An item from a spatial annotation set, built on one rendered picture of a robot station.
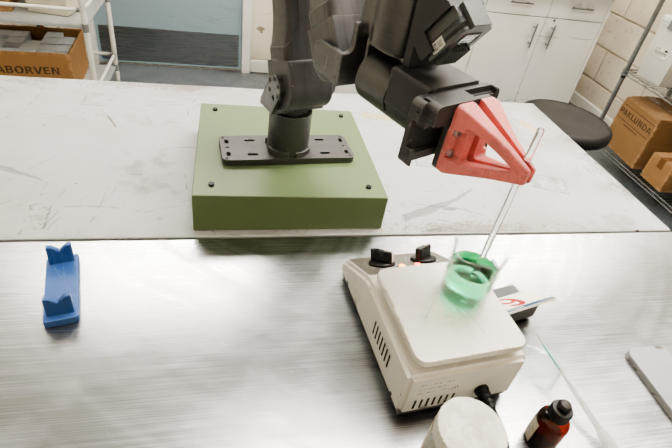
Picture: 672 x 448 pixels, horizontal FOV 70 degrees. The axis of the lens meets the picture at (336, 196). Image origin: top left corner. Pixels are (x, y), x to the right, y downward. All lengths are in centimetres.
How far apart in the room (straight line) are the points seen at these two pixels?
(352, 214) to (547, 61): 284
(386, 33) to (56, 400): 46
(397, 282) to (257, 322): 17
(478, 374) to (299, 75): 41
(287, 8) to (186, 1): 272
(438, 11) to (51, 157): 64
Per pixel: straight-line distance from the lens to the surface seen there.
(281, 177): 69
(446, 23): 43
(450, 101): 42
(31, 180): 82
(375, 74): 49
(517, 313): 64
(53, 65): 259
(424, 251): 60
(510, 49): 326
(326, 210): 68
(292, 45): 64
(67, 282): 63
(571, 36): 345
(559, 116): 202
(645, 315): 78
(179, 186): 77
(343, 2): 55
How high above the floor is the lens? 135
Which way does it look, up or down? 36 degrees down
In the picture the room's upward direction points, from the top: 10 degrees clockwise
